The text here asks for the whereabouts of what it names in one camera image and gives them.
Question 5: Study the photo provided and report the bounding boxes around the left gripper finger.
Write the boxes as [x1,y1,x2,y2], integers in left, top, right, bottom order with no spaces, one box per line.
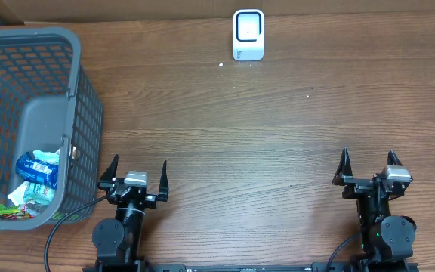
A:
[100,154,119,181]
[158,160,169,196]

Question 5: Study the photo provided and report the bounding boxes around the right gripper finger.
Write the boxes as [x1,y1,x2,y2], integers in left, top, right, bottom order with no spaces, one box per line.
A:
[387,150,403,166]
[334,147,353,180]

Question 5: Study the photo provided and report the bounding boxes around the blue cookie packet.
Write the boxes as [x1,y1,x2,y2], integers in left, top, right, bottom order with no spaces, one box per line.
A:
[15,153,59,190]

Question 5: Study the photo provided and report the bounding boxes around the mint green wipes packet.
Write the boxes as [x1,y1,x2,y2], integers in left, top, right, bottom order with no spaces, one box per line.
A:
[8,150,60,206]

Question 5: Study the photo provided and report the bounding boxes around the green gummy candy bag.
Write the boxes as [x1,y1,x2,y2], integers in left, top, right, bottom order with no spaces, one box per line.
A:
[0,204,32,220]

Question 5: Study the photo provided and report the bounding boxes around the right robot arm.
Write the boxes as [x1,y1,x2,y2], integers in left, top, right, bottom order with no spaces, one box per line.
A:
[326,148,417,271]

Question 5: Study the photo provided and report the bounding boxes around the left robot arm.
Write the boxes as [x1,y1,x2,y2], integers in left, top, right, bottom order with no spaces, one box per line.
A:
[92,156,169,272]

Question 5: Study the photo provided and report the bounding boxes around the white barcode scanner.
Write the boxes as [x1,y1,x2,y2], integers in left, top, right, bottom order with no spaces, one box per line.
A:
[233,9,265,61]

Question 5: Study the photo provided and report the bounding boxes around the grey plastic mesh basket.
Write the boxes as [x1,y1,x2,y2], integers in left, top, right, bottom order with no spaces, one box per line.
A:
[0,27,103,230]

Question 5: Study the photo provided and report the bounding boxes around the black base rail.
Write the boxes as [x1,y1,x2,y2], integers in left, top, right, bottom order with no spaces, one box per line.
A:
[83,262,419,272]

